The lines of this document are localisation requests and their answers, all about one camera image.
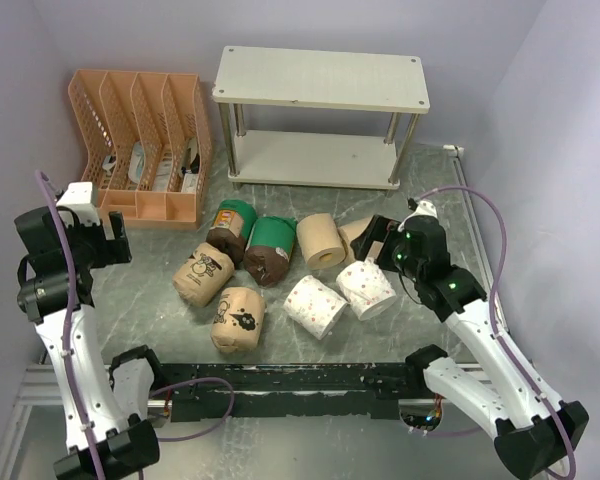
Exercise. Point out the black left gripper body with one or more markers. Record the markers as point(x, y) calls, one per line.
point(89, 243)

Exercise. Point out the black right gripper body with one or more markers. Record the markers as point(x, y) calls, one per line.
point(385, 230)

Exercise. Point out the plain brown paper roll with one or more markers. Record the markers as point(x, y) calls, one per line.
point(350, 232)
point(320, 242)

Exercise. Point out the white dotted paper roll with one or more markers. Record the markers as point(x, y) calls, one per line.
point(366, 288)
point(314, 306)

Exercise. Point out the green brown roll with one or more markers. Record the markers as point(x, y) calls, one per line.
point(269, 250)
point(231, 228)

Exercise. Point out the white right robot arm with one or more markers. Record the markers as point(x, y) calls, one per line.
point(531, 426)

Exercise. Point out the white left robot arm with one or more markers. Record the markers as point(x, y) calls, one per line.
point(108, 434)

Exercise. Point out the white two-tier shelf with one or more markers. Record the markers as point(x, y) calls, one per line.
point(318, 118)

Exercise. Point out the orange plastic file organizer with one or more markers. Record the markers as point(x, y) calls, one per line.
point(149, 144)

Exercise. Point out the kraft wrapped toilet paper roll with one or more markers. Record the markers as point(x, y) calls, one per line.
point(203, 275)
point(238, 321)

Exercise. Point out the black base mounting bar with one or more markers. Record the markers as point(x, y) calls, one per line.
point(378, 390)

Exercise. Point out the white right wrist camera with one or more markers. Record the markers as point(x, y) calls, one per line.
point(418, 208)

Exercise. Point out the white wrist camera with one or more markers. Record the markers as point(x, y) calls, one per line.
point(78, 205)
point(418, 208)

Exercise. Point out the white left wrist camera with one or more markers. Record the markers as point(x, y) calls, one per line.
point(78, 205)

